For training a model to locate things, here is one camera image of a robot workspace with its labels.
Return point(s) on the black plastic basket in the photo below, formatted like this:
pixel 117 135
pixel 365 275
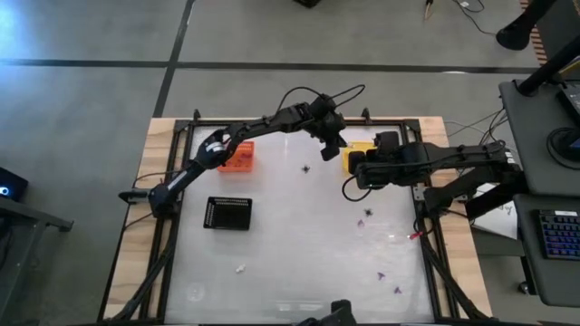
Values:
pixel 228 213

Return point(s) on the orange plastic basket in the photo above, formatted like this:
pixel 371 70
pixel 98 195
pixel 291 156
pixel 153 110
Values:
pixel 247 149

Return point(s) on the yellow plastic basket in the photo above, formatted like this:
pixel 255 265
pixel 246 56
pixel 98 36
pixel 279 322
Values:
pixel 358 146

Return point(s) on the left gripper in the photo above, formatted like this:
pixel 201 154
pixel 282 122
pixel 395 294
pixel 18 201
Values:
pixel 328 124

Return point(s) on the dark grey metal stand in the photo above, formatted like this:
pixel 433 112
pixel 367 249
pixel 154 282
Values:
pixel 41 218

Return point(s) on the black frame clamp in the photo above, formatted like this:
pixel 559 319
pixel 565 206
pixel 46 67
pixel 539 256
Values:
pixel 366 114
pixel 196 114

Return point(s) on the red clip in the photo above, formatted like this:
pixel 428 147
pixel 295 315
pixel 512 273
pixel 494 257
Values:
pixel 414 235

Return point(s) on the wooden slatted panel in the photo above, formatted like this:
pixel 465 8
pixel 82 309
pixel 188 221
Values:
pixel 538 45

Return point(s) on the black box with blue light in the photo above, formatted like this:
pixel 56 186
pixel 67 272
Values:
pixel 11 183

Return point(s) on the grey side desk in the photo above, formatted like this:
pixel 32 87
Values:
pixel 530 136
pixel 528 271

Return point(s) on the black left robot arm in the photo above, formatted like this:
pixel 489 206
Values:
pixel 254 127

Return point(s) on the black laptop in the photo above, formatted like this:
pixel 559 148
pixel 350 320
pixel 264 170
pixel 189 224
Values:
pixel 572 97

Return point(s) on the white paper sheet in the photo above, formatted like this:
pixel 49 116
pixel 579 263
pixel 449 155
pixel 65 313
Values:
pixel 498 219

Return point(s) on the backlit black keyboard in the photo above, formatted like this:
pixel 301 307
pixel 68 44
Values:
pixel 560 235

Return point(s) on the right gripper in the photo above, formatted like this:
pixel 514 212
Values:
pixel 385 142

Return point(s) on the wooden stick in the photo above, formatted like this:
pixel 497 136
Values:
pixel 428 9

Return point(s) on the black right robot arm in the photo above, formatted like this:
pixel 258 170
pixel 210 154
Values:
pixel 453 163

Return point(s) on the black floor object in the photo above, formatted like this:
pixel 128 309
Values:
pixel 308 2

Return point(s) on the black round desk device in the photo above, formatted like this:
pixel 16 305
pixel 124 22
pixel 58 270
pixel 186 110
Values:
pixel 564 142

